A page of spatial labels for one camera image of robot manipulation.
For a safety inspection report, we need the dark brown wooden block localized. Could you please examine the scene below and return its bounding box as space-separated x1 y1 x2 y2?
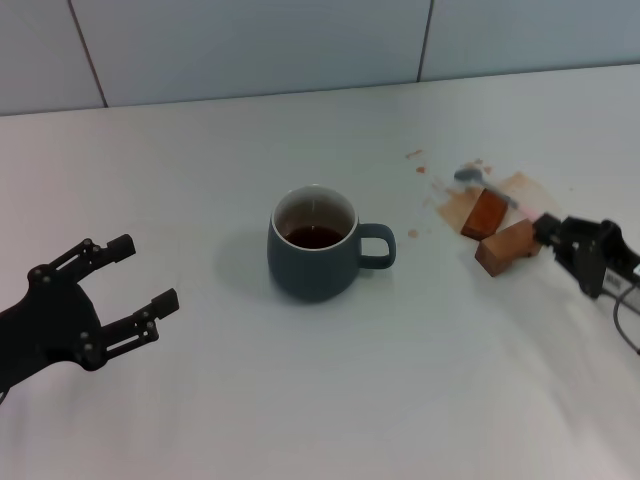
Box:
460 189 509 240

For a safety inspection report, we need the pink handled metal spoon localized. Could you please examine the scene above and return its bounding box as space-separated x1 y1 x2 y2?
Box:
452 166 541 222

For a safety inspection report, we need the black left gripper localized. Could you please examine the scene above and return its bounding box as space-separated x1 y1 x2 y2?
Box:
0 232 181 395

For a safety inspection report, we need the right gripper looped cable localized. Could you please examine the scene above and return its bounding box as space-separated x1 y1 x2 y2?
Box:
611 283 640 358

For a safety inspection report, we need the light brown wooden block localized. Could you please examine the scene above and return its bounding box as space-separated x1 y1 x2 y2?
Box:
474 219 544 278

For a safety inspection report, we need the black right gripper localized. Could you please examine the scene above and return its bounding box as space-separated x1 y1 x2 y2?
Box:
532 211 640 302

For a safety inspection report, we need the grey ceramic cup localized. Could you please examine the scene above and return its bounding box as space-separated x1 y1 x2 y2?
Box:
266 184 398 304

